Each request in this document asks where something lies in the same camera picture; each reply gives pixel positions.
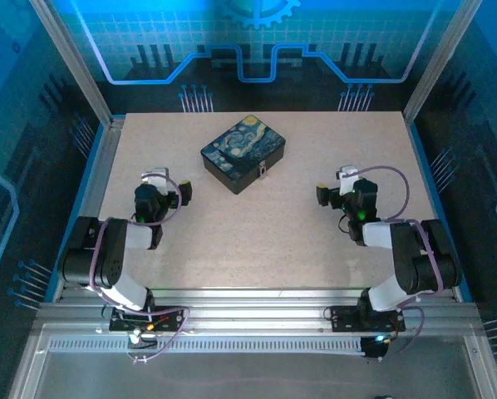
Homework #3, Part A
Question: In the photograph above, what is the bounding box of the starry night print box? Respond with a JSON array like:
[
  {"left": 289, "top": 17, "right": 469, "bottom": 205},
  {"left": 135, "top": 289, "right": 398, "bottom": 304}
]
[{"left": 200, "top": 113, "right": 288, "bottom": 196}]

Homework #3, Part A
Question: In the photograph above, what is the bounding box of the black control box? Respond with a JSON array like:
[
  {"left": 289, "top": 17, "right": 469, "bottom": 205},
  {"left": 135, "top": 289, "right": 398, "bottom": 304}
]
[{"left": 361, "top": 334, "right": 393, "bottom": 361}]

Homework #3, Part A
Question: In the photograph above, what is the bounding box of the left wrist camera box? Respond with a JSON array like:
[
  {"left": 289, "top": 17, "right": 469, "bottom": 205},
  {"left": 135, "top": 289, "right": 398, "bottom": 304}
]
[{"left": 141, "top": 166, "right": 170, "bottom": 195}]

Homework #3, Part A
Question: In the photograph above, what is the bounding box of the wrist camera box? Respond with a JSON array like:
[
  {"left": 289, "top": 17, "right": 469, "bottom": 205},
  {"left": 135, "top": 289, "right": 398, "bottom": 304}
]
[
  {"left": 141, "top": 166, "right": 170, "bottom": 195},
  {"left": 335, "top": 165, "right": 360, "bottom": 188}
]

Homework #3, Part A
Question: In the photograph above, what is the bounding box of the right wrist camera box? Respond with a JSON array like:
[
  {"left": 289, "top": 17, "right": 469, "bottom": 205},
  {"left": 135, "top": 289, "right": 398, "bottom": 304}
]
[{"left": 335, "top": 165, "right": 360, "bottom": 188}]

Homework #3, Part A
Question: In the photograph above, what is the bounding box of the aluminium side rail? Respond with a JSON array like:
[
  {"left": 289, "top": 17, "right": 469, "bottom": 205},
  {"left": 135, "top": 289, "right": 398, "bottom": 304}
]
[{"left": 51, "top": 116, "right": 127, "bottom": 303}]

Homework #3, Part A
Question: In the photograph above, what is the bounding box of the blue side rail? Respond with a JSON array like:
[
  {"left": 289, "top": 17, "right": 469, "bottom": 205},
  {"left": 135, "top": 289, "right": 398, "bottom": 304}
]
[{"left": 406, "top": 118, "right": 475, "bottom": 303}]

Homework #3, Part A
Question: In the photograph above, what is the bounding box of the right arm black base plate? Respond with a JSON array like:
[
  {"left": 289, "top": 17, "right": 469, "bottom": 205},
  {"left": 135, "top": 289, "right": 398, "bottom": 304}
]
[{"left": 329, "top": 305, "right": 406, "bottom": 333}]

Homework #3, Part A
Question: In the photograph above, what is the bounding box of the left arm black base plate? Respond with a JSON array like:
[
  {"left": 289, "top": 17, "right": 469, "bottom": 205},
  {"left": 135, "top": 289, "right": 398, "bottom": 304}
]
[{"left": 109, "top": 305, "right": 187, "bottom": 333}]

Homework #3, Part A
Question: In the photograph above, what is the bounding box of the long aluminium frame rail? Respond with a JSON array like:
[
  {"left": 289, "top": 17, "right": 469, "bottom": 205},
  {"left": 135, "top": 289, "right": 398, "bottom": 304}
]
[{"left": 32, "top": 286, "right": 482, "bottom": 333}]

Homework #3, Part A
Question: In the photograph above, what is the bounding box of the aluminium frame post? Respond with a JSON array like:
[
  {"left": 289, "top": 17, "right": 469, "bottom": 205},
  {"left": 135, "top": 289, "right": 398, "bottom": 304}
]
[
  {"left": 27, "top": 0, "right": 116, "bottom": 126},
  {"left": 401, "top": 0, "right": 485, "bottom": 125}
]

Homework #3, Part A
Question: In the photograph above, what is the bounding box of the slotted grey cable duct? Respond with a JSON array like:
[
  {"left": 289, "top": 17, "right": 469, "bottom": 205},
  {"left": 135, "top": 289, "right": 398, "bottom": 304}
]
[{"left": 48, "top": 337, "right": 366, "bottom": 354}]

